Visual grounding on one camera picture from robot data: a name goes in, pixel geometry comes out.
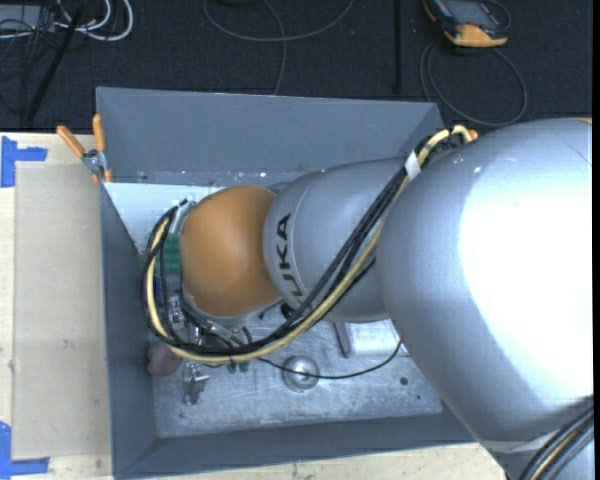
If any clear plastic container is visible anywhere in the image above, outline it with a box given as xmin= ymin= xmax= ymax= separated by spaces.
xmin=331 ymin=318 xmax=407 ymax=360

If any grey metal bin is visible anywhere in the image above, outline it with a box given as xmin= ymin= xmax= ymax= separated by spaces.
xmin=95 ymin=86 xmax=482 ymax=480

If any pink rounded object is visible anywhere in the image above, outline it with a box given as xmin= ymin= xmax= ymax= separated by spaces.
xmin=145 ymin=343 xmax=184 ymax=377

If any silver metal ball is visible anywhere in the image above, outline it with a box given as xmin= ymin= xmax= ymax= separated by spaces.
xmin=281 ymin=355 xmax=322 ymax=394

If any pale flat board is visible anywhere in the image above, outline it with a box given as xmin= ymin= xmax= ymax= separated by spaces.
xmin=11 ymin=161 xmax=112 ymax=462

